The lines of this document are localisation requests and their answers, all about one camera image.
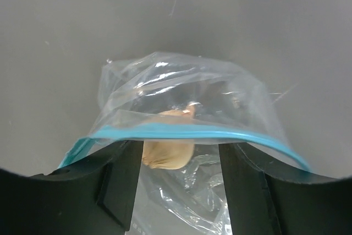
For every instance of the beige fake garlic bulb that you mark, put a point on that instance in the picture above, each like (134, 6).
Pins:
(170, 154)

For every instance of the blue zip clear bag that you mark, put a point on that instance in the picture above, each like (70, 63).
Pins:
(231, 106)

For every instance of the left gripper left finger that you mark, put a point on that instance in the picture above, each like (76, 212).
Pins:
(94, 195)

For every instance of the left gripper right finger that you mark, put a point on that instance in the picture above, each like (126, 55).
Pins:
(266, 196)

